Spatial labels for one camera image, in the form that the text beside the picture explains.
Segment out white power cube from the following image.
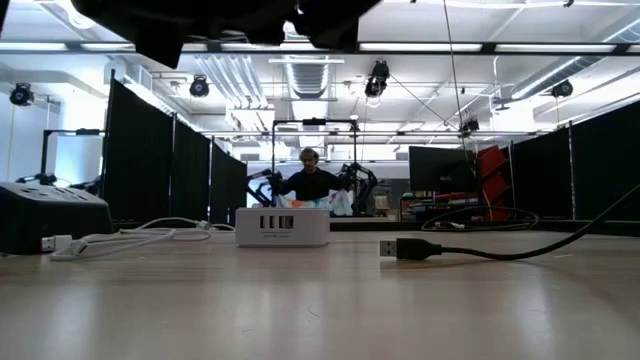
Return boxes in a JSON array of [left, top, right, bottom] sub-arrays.
[[234, 206, 332, 249]]

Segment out red bin rack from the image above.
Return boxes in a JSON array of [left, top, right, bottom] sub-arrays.
[[474, 144, 515, 222]]

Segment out black USB cable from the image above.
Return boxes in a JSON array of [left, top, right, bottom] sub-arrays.
[[378, 183, 640, 262]]

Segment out black coiled cable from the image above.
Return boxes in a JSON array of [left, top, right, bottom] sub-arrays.
[[421, 205, 541, 233]]

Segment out cluttered storage shelf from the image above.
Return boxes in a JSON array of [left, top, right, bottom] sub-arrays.
[[398, 192, 481, 222]]

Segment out silver ventilation duct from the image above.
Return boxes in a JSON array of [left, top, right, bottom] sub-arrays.
[[283, 60, 332, 100]]

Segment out black monitor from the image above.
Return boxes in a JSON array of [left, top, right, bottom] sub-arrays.
[[408, 145, 477, 194]]

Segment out colourful bags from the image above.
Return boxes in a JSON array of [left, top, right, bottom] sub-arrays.
[[273, 192, 354, 218]]

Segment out white braided USB cable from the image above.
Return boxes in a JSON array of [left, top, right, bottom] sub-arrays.
[[40, 227, 214, 262]]

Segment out black power adapter block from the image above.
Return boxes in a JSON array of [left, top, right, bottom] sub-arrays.
[[0, 181, 115, 256]]

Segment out thin hanging black cable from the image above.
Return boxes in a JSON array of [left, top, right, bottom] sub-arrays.
[[441, 0, 479, 161]]

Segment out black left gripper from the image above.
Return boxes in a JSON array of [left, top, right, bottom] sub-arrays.
[[69, 0, 383, 70]]

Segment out person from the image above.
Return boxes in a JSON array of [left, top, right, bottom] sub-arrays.
[[278, 147, 351, 217]]

